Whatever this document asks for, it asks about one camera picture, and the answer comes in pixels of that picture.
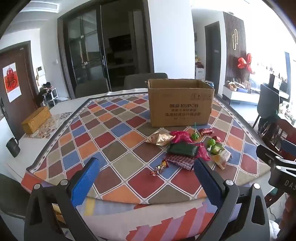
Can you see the green cloth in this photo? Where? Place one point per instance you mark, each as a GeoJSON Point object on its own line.
{"type": "Point", "coordinates": [274, 115]}

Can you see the black cabinet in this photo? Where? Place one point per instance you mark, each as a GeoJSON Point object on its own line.
{"type": "Point", "coordinates": [277, 84]}

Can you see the floral patterned placemat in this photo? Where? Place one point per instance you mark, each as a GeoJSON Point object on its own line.
{"type": "Point", "coordinates": [55, 125]}

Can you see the small red candy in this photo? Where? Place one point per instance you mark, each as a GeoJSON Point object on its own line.
{"type": "Point", "coordinates": [217, 139]}

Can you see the wall intercom panel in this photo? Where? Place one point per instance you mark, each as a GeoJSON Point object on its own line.
{"type": "Point", "coordinates": [39, 68]}

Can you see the dark grey dining chair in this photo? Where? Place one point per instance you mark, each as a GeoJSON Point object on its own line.
{"type": "Point", "coordinates": [269, 99]}

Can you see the gold foil snack packet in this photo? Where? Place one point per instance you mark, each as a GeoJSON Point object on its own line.
{"type": "Point", "coordinates": [161, 138]}

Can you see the small green candy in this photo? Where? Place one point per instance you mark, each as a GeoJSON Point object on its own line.
{"type": "Point", "coordinates": [211, 142]}

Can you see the beige snack packet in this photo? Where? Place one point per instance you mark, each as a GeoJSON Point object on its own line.
{"type": "Point", "coordinates": [222, 158]}

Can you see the red flower decoration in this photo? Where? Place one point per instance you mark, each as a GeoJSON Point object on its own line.
{"type": "Point", "coordinates": [245, 62]}

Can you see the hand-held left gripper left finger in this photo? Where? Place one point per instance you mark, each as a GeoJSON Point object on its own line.
{"type": "Point", "coordinates": [85, 178]}

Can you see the white storage cabinet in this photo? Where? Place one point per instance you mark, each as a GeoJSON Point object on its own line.
{"type": "Point", "coordinates": [200, 73]}

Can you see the red and white door poster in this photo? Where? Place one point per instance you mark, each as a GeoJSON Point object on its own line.
{"type": "Point", "coordinates": [11, 82]}

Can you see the gold tissue box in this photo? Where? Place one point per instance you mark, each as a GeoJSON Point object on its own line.
{"type": "Point", "coordinates": [35, 119]}

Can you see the grey upholstered chair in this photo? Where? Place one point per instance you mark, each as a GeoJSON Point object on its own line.
{"type": "Point", "coordinates": [92, 88]}
{"type": "Point", "coordinates": [143, 81]}
{"type": "Point", "coordinates": [11, 197]}

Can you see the white low cabinet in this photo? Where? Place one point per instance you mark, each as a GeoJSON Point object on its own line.
{"type": "Point", "coordinates": [240, 96]}

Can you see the red pink snack packet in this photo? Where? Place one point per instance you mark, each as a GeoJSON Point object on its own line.
{"type": "Point", "coordinates": [180, 135]}

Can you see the dark red candy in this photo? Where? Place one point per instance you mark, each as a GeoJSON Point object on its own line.
{"type": "Point", "coordinates": [205, 131]}

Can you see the dark slatted wall panel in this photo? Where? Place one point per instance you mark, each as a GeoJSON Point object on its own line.
{"type": "Point", "coordinates": [233, 41]}

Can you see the pink crinkled wrapper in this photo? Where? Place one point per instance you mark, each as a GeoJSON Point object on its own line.
{"type": "Point", "coordinates": [203, 153]}

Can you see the brown cardboard box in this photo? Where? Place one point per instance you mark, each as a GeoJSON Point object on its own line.
{"type": "Point", "coordinates": [180, 109]}

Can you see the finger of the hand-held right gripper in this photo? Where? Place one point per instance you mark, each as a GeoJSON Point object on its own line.
{"type": "Point", "coordinates": [290, 150]}
{"type": "Point", "coordinates": [270, 157]}

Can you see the dark green snack packet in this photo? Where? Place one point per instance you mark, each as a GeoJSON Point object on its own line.
{"type": "Point", "coordinates": [182, 149]}

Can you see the dark wooden chair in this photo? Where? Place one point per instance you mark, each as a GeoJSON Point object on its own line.
{"type": "Point", "coordinates": [277, 132]}

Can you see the brown entrance door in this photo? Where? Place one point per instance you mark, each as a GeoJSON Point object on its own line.
{"type": "Point", "coordinates": [25, 81]}

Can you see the black framed glass sliding door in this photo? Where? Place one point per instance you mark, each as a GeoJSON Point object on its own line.
{"type": "Point", "coordinates": [92, 46]}

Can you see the red gold twisted candy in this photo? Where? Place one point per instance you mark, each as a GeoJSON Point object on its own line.
{"type": "Point", "coordinates": [159, 168]}

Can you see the brown checked snack packet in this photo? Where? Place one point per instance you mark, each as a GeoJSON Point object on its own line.
{"type": "Point", "coordinates": [178, 161]}

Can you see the green lollipop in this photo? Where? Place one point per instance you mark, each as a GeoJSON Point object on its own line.
{"type": "Point", "coordinates": [195, 136]}

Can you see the black mug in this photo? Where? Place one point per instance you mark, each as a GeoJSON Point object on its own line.
{"type": "Point", "coordinates": [12, 148]}

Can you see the blue can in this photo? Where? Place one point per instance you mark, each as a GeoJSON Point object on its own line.
{"type": "Point", "coordinates": [209, 83]}

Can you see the dark interior door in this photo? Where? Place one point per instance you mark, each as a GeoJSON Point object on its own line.
{"type": "Point", "coordinates": [212, 58]}

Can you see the small white shelf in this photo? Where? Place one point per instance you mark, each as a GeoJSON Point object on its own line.
{"type": "Point", "coordinates": [49, 95]}

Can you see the large green candy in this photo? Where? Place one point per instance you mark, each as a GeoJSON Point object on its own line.
{"type": "Point", "coordinates": [216, 149]}

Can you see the checked multicolour table cloth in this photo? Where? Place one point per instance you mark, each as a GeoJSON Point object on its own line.
{"type": "Point", "coordinates": [115, 143]}

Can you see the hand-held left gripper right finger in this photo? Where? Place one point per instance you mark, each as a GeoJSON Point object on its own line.
{"type": "Point", "coordinates": [207, 183]}

